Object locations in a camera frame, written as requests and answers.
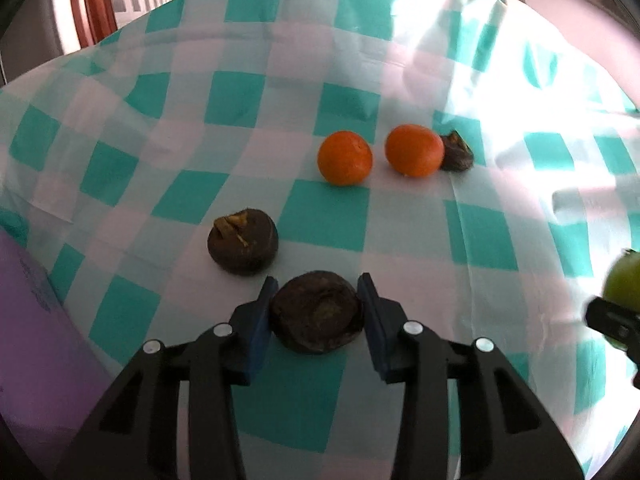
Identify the red wooden chair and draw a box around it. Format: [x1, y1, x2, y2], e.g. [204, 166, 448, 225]
[68, 0, 119, 48]

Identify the green white checkered tablecloth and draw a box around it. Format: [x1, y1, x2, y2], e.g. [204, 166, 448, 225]
[0, 0, 640, 480]

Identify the small dark brown water chestnut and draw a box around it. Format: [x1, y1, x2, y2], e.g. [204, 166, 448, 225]
[439, 130, 475, 172]

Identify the orange tangerine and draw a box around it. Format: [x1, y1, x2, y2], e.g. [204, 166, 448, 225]
[384, 124, 445, 178]
[317, 130, 374, 187]

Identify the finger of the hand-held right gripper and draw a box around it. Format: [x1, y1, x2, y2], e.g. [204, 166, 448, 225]
[585, 297, 640, 389]

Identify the purple cloth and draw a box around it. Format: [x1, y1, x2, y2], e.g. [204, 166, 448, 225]
[0, 230, 114, 480]

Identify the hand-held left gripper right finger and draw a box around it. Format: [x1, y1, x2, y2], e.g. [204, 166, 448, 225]
[357, 273, 586, 480]

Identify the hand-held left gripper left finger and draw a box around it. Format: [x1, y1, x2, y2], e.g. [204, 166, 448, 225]
[54, 275, 279, 480]

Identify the green fruit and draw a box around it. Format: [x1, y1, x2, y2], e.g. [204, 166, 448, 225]
[603, 249, 640, 311]

